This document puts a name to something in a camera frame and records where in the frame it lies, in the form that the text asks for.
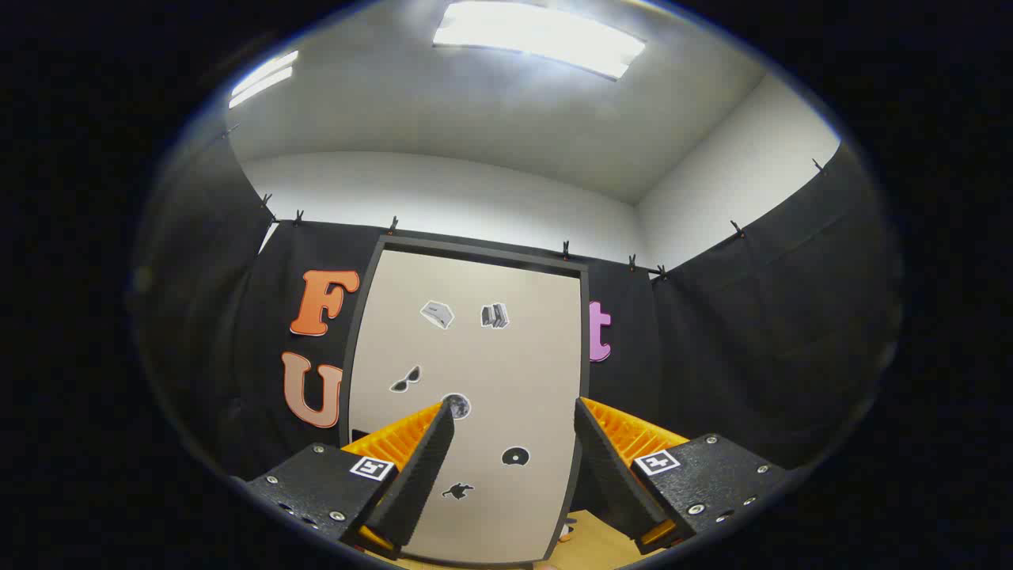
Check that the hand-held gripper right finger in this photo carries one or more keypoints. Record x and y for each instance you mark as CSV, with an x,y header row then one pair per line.
x,y
605,475

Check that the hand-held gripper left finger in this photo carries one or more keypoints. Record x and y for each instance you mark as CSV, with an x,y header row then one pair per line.
x,y
419,475

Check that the beige shoe cabinet door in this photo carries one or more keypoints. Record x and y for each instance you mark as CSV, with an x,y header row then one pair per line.
x,y
491,364

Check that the dark grey shoe cabinet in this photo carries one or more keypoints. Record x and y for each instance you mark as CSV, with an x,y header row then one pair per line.
x,y
475,253

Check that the penguin plush toy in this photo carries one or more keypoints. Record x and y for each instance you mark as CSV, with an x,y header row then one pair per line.
x,y
567,530

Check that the black backdrop cloth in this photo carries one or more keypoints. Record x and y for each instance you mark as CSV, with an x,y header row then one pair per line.
x,y
752,332

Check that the small ceiling light panel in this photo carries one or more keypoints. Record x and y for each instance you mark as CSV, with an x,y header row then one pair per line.
x,y
265,77

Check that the large ceiling light panel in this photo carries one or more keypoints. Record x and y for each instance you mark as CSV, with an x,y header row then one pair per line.
x,y
538,36

